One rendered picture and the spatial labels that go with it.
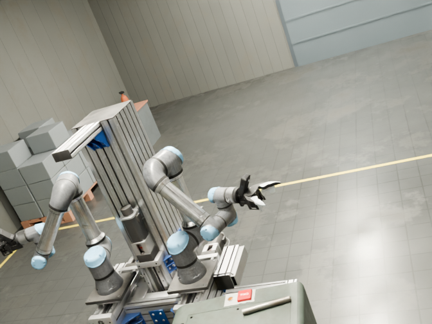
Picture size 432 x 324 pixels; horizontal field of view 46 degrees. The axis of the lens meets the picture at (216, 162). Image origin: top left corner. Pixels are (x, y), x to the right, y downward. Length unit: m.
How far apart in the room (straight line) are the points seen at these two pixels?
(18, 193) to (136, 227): 4.86
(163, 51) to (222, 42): 1.27
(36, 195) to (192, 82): 4.76
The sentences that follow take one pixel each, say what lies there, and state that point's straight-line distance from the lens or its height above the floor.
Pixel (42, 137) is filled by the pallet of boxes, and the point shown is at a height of 1.13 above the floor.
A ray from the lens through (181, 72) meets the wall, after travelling 10.83.
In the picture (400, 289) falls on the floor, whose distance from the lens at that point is 4.00.
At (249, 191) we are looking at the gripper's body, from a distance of 2.27.
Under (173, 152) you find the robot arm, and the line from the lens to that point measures 2.47.
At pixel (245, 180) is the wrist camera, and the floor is 1.66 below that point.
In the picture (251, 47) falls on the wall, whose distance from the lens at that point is 10.34.
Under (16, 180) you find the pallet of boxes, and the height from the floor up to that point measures 0.76.
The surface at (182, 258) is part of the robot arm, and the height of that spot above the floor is 1.30.
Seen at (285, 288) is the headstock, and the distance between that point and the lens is 2.19.
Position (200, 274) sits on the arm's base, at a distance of 2.61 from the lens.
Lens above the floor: 2.58
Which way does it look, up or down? 21 degrees down
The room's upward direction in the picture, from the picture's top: 21 degrees counter-clockwise
